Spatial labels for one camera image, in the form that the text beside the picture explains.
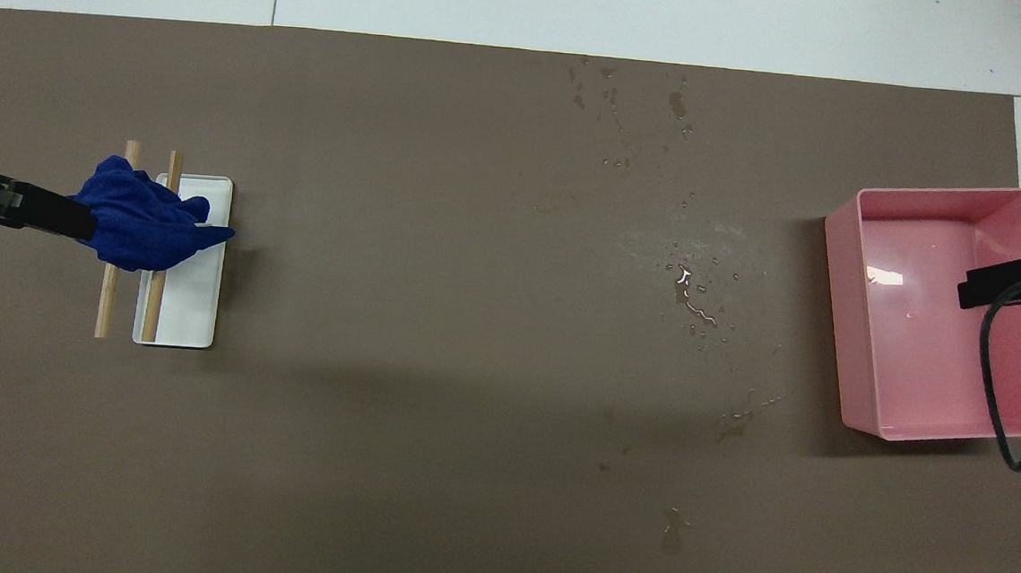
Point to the white towel rack tray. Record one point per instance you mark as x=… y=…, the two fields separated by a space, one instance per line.
x=195 y=300

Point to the water puddle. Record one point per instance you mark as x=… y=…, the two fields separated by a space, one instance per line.
x=683 y=288

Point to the blue towel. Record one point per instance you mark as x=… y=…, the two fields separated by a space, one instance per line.
x=138 y=220

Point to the brown table mat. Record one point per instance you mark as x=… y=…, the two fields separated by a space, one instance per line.
x=436 y=317

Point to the pink plastic bin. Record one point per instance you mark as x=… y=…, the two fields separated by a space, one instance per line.
x=910 y=350

